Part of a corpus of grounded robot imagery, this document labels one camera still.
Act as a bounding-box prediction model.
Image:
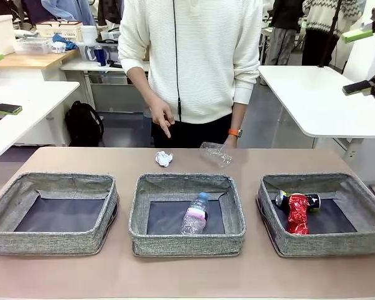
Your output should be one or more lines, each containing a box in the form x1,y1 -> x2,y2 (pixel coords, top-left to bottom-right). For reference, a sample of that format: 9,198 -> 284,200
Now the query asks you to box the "clear plastic basket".
14,36 -> 53,56

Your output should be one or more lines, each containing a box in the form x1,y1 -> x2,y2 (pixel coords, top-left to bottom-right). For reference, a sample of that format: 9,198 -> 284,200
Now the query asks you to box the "clear storage bin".
77,42 -> 121,62

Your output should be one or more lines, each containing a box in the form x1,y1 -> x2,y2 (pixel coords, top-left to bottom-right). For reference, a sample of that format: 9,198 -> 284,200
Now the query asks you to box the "white paper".
155,151 -> 175,168

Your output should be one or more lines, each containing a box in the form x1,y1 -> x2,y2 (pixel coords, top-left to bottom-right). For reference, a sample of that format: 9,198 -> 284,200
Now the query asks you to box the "person's right forearm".
126,66 -> 164,104

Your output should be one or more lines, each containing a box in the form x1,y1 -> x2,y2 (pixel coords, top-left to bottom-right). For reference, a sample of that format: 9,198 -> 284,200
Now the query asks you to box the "blue bottle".
93,44 -> 108,67

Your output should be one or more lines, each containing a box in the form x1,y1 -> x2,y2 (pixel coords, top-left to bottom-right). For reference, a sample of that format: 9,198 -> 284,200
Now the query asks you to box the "person in white sweater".
117,0 -> 263,148

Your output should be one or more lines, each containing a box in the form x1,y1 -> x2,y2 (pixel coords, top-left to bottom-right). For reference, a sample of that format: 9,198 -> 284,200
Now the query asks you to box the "beige crate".
36,20 -> 84,41

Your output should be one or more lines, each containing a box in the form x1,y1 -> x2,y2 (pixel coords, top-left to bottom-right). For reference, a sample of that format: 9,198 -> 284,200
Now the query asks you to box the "person in dark jacket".
269,0 -> 306,66

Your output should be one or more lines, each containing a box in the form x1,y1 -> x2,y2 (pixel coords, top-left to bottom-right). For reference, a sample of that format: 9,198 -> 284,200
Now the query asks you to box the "grey fabric basket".
256,172 -> 375,259
0,171 -> 119,256
128,173 -> 248,259

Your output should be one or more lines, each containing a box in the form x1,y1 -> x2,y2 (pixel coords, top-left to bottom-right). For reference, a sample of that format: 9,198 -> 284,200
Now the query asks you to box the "pink label water bottle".
180,192 -> 211,236

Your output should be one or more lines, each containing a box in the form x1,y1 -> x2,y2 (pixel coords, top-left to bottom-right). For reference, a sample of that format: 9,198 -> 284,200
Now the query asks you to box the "black tripod pole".
317,0 -> 343,68

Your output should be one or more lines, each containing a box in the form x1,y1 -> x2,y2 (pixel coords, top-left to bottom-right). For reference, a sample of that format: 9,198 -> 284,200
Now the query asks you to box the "person's left forearm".
229,101 -> 250,131

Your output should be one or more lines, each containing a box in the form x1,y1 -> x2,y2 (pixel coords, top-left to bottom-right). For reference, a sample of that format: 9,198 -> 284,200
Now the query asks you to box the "person's left hand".
221,134 -> 239,149

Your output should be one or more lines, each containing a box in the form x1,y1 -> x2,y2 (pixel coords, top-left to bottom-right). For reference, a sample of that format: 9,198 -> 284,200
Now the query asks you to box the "black backpack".
64,100 -> 104,148

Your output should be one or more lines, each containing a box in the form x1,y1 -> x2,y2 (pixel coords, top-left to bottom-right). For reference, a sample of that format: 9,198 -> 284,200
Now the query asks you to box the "dark garment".
20,0 -> 48,24

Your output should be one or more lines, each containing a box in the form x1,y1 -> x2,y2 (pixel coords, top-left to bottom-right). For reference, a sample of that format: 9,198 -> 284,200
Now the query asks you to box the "person's right hand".
148,95 -> 176,139

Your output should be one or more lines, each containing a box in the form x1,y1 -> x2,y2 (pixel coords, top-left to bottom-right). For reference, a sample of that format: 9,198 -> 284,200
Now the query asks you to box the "black jacket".
97,0 -> 126,28

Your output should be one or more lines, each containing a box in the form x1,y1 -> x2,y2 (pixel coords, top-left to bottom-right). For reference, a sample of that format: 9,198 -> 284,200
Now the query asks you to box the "blue cloth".
52,33 -> 79,51

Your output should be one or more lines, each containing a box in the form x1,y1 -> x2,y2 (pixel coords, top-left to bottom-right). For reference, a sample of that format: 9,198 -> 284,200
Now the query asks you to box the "white storage box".
0,14 -> 17,56

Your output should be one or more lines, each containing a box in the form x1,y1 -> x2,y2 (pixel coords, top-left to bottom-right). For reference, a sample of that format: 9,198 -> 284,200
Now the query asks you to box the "clear crushed plastic bottle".
199,141 -> 234,169

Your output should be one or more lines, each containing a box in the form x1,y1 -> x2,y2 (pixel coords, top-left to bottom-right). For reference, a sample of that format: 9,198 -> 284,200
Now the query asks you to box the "white cylinder container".
80,24 -> 98,43

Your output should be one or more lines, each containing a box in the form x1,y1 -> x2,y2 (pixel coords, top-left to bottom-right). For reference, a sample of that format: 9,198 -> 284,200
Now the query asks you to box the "light blue shirt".
41,0 -> 96,26

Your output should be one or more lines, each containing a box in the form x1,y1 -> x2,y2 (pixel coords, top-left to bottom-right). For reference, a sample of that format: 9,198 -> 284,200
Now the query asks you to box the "black cord on sweater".
172,0 -> 183,121

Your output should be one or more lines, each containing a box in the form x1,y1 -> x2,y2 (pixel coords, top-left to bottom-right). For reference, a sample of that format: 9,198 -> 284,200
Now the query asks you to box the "person in patterned sweater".
301,0 -> 367,66

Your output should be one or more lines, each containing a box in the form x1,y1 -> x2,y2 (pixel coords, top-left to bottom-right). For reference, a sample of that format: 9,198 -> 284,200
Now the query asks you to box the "wooden top table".
0,48 -> 81,83

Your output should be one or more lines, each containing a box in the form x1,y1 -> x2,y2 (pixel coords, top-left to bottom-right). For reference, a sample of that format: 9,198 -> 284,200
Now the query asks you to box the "white headset device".
100,25 -> 122,43

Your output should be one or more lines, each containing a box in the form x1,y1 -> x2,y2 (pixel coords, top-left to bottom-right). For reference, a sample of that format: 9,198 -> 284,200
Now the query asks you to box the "large white table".
257,64 -> 375,157

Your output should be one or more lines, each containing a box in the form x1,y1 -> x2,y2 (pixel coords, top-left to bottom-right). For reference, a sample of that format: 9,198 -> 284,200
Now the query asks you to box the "dark blue can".
274,189 -> 322,214

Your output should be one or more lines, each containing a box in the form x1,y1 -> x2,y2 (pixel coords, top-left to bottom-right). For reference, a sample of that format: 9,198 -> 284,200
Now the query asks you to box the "white desk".
59,57 -> 151,112

